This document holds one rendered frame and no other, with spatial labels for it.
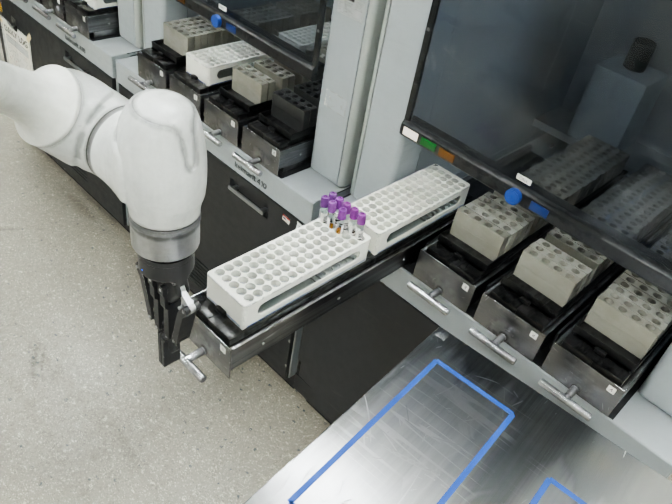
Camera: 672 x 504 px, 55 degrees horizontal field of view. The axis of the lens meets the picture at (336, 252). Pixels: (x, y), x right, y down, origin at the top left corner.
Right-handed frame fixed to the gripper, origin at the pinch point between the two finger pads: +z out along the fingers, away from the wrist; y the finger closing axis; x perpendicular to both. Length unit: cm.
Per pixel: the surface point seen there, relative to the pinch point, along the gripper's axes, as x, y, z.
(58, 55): -51, 142, 21
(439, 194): -63, -3, -6
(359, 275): -36.1, -6.6, -0.2
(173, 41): -59, 87, -4
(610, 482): -33, -59, -2
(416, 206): -55, -3, -6
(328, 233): -34.3, 0.8, -5.9
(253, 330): -11.9, -5.8, -0.6
